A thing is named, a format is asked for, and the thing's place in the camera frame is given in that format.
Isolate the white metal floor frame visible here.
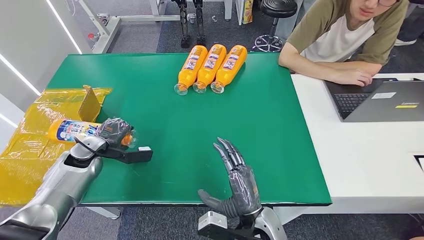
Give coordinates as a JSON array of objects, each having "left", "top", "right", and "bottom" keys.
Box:
[{"left": 76, "top": 0, "right": 198, "bottom": 55}]

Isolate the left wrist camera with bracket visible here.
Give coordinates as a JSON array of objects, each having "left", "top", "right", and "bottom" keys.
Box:
[{"left": 74, "top": 136, "right": 154, "bottom": 165}]

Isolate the white desk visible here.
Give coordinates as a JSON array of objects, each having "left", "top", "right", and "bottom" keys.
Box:
[{"left": 274, "top": 73, "right": 424, "bottom": 226}]

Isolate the black robot legs stand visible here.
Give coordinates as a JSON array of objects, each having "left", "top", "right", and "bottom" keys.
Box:
[{"left": 171, "top": 0, "right": 207, "bottom": 49}]

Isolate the green table mat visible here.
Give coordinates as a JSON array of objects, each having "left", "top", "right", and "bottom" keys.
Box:
[{"left": 46, "top": 52, "right": 333, "bottom": 207}]

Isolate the black round stool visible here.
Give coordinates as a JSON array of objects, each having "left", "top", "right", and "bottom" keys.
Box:
[{"left": 252, "top": 0, "right": 299, "bottom": 53}]

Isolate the person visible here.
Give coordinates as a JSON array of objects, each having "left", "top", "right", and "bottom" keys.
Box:
[{"left": 278, "top": 0, "right": 412, "bottom": 88}]

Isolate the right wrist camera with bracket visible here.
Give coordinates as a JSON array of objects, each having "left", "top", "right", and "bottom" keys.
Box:
[{"left": 197, "top": 211, "right": 258, "bottom": 240}]

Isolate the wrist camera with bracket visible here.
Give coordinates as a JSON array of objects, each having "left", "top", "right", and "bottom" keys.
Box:
[
  {"left": 74, "top": 136, "right": 154, "bottom": 165},
  {"left": 197, "top": 211, "right": 258, "bottom": 240}
]

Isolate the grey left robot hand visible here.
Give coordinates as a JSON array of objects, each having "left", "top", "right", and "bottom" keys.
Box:
[{"left": 96, "top": 117, "right": 133, "bottom": 149}]

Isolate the grey laptop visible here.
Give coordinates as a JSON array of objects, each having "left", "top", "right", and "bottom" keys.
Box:
[{"left": 323, "top": 77, "right": 424, "bottom": 123}]

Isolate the yellow plastic wrapped box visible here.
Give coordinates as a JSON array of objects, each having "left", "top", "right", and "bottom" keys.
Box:
[{"left": 0, "top": 85, "right": 113, "bottom": 208}]

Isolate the colourful carton box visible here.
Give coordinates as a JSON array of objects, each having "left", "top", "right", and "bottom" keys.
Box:
[{"left": 241, "top": 0, "right": 255, "bottom": 25}]

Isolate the person's leg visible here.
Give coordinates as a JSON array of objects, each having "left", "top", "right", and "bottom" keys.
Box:
[{"left": 394, "top": 3, "right": 424, "bottom": 47}]

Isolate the white table leg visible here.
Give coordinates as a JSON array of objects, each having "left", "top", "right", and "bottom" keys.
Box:
[{"left": 84, "top": 206, "right": 122, "bottom": 221}]

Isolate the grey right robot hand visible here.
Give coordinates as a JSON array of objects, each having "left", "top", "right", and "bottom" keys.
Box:
[{"left": 198, "top": 137, "right": 264, "bottom": 220}]

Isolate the orange bottle with label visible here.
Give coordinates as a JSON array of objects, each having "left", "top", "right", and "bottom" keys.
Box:
[
  {"left": 173, "top": 45, "right": 209, "bottom": 96},
  {"left": 47, "top": 118, "right": 138, "bottom": 150},
  {"left": 192, "top": 43, "right": 228, "bottom": 94},
  {"left": 210, "top": 44, "right": 248, "bottom": 95}
]

